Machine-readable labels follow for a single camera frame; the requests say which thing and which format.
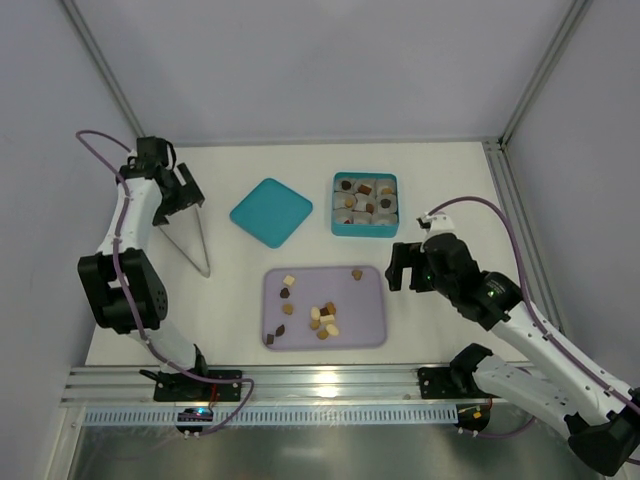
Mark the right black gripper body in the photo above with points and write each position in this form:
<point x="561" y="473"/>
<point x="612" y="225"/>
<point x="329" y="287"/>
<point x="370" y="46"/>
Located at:
<point x="413" y="267"/>

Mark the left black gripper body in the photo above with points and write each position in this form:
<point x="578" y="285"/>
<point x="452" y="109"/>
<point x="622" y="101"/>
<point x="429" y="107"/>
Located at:
<point x="181" y="193"/>

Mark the metal serving tongs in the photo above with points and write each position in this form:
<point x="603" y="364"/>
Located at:
<point x="185" y="232"/>

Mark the brown log chocolate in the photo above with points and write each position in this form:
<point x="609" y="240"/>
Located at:
<point x="365" y="189"/>

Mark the teal box lid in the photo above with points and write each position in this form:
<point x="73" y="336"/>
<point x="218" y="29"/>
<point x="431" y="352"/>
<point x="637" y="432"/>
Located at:
<point x="271" y="212"/>

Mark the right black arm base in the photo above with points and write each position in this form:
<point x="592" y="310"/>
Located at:
<point x="454" y="381"/>

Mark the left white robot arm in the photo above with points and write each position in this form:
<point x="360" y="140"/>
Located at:
<point x="123" y="289"/>

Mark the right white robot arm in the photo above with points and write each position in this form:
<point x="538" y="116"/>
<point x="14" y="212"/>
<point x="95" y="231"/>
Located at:
<point x="593" y="410"/>

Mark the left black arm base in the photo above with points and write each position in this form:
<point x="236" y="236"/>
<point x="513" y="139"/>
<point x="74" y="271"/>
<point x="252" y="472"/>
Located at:
<point x="180" y="388"/>

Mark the teal chocolate box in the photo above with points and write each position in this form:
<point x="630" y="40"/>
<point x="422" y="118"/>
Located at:
<point x="382" y="224"/>

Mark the white bar chocolate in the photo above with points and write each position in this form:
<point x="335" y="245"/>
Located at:
<point x="327" y="318"/>

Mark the white almond chocolate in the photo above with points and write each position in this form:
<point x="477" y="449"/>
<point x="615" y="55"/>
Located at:
<point x="332" y="330"/>

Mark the lilac plastic tray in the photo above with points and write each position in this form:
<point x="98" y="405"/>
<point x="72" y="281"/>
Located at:
<point x="358" y="307"/>

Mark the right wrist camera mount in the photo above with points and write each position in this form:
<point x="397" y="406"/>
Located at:
<point x="435" y="224"/>

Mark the right aluminium frame post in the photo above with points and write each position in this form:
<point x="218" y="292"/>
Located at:
<point x="503" y="174"/>

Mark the aluminium frame post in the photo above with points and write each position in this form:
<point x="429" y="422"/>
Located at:
<point x="99" y="60"/>
<point x="503" y="174"/>

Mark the left aluminium frame post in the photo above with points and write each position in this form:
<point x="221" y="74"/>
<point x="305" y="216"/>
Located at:
<point x="99" y="60"/>

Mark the aluminium mounting rail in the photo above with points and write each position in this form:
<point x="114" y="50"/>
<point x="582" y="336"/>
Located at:
<point x="124" y="385"/>

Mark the slotted cable duct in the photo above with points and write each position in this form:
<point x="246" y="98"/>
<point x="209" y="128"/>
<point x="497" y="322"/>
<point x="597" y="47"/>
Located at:
<point x="273" y="415"/>

